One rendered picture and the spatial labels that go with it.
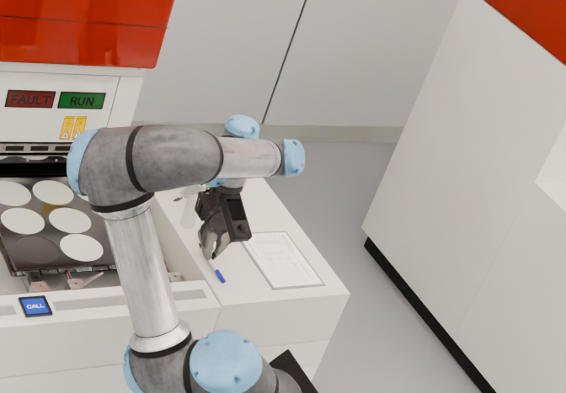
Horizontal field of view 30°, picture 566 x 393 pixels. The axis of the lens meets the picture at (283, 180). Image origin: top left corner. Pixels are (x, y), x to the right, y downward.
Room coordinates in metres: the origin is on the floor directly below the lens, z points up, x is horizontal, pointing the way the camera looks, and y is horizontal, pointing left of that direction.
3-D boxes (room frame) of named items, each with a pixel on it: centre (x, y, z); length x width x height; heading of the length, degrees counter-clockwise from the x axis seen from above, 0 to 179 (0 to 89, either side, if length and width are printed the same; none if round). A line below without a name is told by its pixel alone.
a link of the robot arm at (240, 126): (2.00, 0.12, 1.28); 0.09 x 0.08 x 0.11; 169
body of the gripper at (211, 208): (2.01, 0.11, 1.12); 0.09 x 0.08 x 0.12; 39
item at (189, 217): (2.12, 0.19, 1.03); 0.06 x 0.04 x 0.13; 39
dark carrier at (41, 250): (2.05, 0.45, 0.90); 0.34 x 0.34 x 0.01; 39
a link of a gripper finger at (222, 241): (2.02, 0.09, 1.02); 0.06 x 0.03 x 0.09; 39
